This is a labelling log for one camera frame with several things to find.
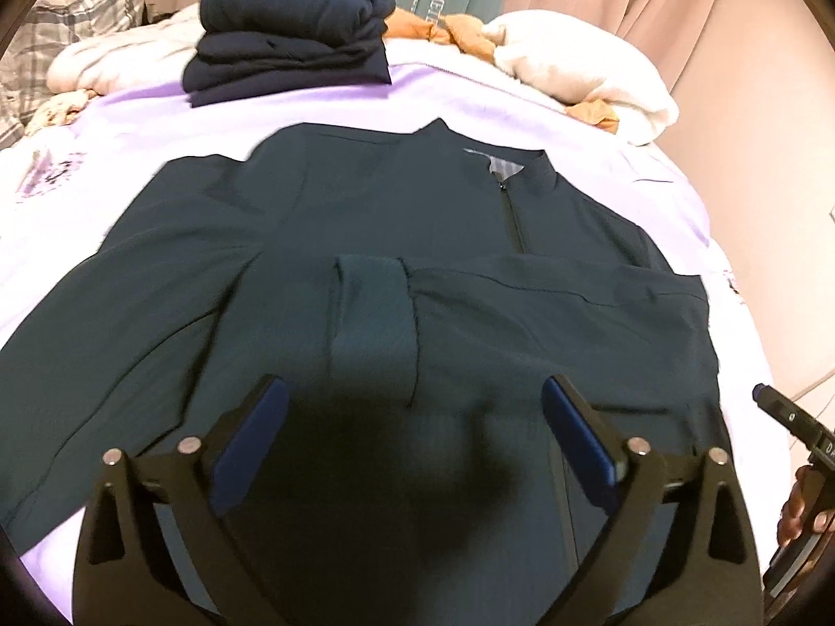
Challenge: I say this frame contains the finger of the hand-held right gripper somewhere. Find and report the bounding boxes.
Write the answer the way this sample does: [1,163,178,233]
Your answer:
[751,383,824,454]

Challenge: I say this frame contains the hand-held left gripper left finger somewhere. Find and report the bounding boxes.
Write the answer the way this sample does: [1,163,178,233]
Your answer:
[71,375,291,626]

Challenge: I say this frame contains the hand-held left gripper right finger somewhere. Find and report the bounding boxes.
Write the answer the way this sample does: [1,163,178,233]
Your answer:
[541,375,764,626]

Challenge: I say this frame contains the dark green zip jacket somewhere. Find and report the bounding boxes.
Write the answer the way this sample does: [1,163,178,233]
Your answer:
[0,118,738,626]

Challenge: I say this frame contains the person's right hand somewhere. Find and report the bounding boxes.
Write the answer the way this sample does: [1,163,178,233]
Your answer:
[776,466,826,546]

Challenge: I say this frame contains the purple floral bedsheet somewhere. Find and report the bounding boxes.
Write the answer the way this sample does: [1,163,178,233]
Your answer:
[0,58,777,601]

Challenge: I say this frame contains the folded navy garment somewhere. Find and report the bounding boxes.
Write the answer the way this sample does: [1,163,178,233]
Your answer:
[199,0,396,58]
[183,35,393,109]

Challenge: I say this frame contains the white goose plush toy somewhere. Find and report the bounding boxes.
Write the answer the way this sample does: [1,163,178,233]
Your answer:
[385,9,681,148]

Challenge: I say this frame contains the peach floral cloth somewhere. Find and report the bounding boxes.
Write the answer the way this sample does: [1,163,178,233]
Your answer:
[22,87,100,137]

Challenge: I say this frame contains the cream pink quilt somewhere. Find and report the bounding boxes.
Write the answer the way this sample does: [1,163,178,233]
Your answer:
[45,3,205,98]

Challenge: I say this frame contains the grey plaid pillow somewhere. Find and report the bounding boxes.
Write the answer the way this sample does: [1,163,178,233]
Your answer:
[0,39,66,151]
[29,0,164,56]

